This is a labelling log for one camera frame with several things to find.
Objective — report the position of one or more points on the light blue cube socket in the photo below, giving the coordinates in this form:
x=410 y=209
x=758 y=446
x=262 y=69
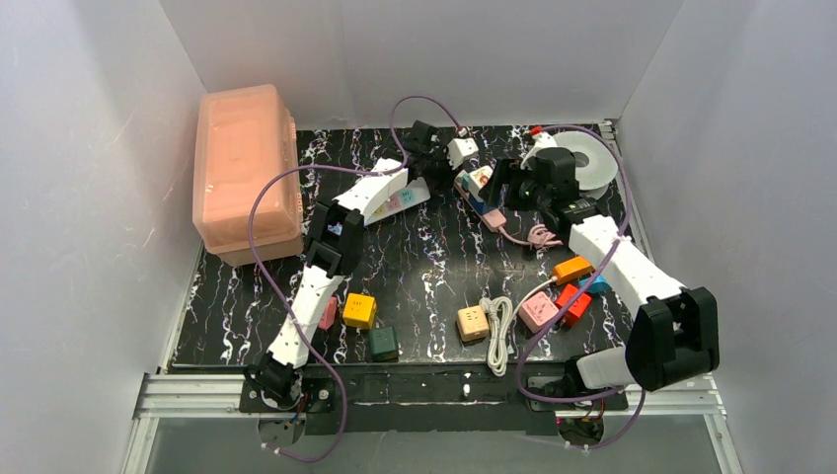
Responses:
x=596 y=285

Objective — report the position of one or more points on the white power strip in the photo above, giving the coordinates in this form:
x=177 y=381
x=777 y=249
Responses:
x=415 y=193

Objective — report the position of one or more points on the beige cube plug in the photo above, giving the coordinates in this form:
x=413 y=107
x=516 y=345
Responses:
x=472 y=324

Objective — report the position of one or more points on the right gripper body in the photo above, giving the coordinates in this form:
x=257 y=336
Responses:
x=499 y=181

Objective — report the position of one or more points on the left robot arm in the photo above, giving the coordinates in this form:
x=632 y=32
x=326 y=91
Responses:
x=332 y=248

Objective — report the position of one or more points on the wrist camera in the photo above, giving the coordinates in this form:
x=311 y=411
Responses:
x=541 y=140
x=461 y=148

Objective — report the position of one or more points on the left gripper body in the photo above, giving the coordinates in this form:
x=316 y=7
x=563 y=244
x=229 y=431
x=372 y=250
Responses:
x=430 y=155

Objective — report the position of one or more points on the green cube plug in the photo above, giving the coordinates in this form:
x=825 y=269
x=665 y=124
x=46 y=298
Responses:
x=384 y=344

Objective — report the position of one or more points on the pink cube plug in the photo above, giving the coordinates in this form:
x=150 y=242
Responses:
x=329 y=315
x=536 y=311

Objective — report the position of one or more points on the white cartoon cube plug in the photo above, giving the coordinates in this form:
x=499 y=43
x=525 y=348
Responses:
x=475 y=180

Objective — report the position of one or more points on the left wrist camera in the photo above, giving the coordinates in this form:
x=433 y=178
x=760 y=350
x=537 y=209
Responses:
x=461 y=148

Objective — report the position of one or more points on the yellow cube plug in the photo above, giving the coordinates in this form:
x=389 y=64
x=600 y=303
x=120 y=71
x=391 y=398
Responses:
x=360 y=311

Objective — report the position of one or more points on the pink plastic storage box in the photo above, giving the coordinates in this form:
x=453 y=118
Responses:
x=246 y=202

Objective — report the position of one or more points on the red cube socket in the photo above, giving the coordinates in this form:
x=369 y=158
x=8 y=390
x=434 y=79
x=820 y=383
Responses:
x=577 y=309

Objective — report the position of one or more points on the pink power strip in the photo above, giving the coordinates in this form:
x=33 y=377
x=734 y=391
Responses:
x=490 y=216

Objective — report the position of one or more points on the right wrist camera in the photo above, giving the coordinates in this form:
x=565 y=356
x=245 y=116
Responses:
x=541 y=140

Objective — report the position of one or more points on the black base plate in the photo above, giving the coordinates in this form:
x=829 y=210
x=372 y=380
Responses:
x=420 y=398

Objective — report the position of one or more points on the orange power bank socket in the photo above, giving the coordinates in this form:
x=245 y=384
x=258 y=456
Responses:
x=571 y=269

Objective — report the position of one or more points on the grey filament spool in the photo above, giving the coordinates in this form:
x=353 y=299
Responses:
x=595 y=166

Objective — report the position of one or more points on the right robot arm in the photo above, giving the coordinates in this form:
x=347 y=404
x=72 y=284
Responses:
x=675 y=330

